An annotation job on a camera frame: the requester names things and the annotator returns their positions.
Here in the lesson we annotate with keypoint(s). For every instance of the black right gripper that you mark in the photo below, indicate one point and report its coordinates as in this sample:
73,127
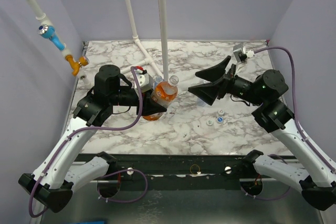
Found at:
226,83

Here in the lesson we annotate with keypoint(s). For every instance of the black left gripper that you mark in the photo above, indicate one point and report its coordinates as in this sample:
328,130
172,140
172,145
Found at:
149,106

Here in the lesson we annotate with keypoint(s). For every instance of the orange tea bottle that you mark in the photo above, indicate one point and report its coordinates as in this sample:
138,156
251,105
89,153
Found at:
166,91

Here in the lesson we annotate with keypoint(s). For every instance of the blue white Pocari cap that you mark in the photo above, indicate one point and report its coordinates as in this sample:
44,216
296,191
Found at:
219,119

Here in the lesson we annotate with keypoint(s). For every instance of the blue label Pocari bottle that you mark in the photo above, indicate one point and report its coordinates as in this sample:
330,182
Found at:
157,80

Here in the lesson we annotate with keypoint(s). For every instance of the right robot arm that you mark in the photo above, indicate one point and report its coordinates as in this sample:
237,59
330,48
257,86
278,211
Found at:
316,181

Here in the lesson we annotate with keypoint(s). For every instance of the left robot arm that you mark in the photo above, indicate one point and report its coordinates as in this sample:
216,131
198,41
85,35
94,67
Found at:
53,183

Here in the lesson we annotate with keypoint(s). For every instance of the yellow plastic faucet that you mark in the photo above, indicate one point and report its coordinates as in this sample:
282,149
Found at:
76,65

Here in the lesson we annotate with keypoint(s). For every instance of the white vertical pole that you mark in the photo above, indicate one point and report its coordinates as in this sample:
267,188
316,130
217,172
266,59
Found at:
163,31

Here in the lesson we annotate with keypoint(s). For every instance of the blue plastic faucet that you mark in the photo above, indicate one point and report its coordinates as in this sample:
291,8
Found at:
48,32

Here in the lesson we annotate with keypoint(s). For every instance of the blue object at bottom edge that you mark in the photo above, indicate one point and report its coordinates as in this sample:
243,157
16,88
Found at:
97,222

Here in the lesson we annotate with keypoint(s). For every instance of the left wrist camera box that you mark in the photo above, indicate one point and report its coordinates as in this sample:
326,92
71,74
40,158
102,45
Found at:
145,81

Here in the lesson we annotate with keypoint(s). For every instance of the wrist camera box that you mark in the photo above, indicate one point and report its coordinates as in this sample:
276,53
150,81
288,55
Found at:
241,53
145,81

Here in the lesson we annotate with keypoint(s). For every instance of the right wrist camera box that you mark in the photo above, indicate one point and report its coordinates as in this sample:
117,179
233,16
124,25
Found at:
241,53

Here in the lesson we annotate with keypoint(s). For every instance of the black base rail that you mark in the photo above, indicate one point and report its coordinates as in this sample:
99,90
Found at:
183,172

